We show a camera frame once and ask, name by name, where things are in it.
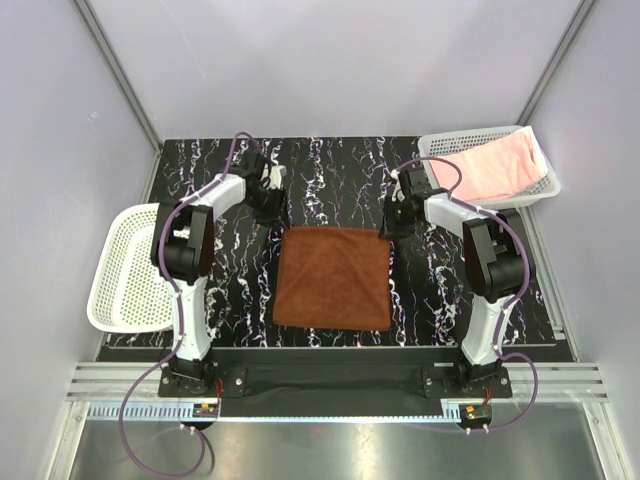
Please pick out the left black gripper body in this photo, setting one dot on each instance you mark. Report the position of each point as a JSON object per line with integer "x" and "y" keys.
{"x": 268, "y": 205}

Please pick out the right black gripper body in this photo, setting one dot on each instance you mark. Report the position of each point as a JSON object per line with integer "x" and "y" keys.
{"x": 396, "y": 218}

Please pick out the brown towel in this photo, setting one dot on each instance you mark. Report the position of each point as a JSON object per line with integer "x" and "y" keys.
{"x": 333, "y": 278}

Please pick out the pink towel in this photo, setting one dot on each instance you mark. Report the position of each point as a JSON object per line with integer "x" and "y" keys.
{"x": 498, "y": 169}

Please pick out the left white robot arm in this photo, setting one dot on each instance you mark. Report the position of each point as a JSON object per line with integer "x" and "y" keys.
{"x": 182, "y": 248}

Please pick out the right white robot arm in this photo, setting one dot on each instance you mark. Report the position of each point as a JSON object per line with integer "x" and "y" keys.
{"x": 497, "y": 255}

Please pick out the white basket with towels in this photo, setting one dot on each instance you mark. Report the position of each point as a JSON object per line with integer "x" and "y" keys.
{"x": 127, "y": 295}

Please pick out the empty white mesh basket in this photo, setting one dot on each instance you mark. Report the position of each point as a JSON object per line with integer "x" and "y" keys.
{"x": 438, "y": 145}

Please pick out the right controller board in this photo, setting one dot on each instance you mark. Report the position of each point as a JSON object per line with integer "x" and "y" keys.
{"x": 479, "y": 413}

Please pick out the controller board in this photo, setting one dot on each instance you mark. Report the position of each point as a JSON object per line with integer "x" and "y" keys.
{"x": 479, "y": 413}
{"x": 206, "y": 410}

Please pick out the left controller board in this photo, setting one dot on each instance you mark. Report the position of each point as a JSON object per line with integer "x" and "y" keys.
{"x": 206, "y": 410}

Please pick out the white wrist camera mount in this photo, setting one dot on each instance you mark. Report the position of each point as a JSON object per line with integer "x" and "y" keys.
{"x": 273, "y": 177}

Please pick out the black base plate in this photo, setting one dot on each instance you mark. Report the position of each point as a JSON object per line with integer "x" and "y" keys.
{"x": 430, "y": 372}

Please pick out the slotted cable duct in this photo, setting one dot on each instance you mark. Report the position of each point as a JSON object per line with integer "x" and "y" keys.
{"x": 144, "y": 411}

